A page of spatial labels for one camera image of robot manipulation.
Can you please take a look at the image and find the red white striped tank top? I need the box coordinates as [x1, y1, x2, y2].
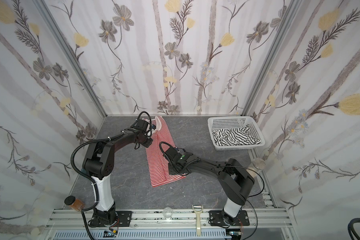
[146, 116, 185, 188]

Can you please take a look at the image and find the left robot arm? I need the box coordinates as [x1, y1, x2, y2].
[70, 111, 153, 228]

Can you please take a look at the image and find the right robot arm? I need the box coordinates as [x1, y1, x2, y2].
[159, 142, 255, 228]

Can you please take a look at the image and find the black white striped tank top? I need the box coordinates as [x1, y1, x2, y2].
[212, 125, 261, 147]

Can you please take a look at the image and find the clear glass cup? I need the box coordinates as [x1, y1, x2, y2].
[163, 207, 173, 220]

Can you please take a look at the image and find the cream vegetable peeler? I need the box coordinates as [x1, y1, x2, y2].
[192, 206, 204, 237]

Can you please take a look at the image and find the white plastic basket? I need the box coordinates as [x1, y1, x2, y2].
[208, 116, 266, 151]

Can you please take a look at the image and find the glass jar with lid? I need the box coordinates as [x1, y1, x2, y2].
[247, 158, 266, 178]

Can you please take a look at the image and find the brown spice jar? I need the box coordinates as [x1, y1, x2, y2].
[64, 196, 85, 212]

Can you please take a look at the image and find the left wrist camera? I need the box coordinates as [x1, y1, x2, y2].
[148, 123, 157, 135]

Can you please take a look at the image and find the black corrugated cable hose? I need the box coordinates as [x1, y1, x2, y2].
[70, 133, 124, 240]

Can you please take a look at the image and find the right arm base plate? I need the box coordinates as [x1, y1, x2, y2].
[209, 210, 250, 228]

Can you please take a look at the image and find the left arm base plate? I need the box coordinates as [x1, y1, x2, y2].
[88, 210, 133, 228]

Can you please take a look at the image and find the aluminium front rail frame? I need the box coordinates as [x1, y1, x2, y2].
[41, 209, 298, 240]

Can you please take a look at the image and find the black hose at corner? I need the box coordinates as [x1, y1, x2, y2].
[347, 216, 360, 240]

